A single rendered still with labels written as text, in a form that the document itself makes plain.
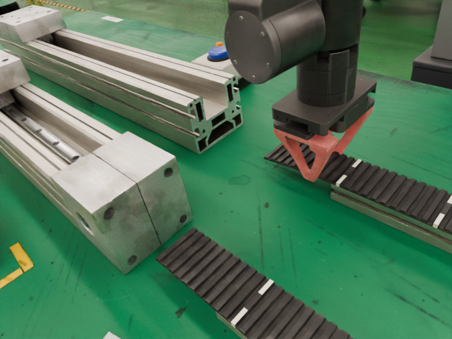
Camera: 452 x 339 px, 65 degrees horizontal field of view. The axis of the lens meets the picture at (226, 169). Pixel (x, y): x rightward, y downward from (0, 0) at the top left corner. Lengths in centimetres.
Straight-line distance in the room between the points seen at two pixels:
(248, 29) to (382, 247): 25
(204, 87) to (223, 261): 30
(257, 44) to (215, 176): 24
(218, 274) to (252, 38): 20
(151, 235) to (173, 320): 9
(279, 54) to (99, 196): 21
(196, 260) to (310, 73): 20
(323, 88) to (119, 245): 25
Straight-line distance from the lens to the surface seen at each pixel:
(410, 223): 41
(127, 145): 41
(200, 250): 36
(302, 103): 37
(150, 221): 39
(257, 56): 29
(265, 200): 44
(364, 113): 41
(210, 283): 33
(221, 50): 67
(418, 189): 42
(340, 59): 35
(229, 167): 49
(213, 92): 55
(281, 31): 28
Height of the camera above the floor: 109
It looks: 39 degrees down
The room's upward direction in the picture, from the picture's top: 11 degrees counter-clockwise
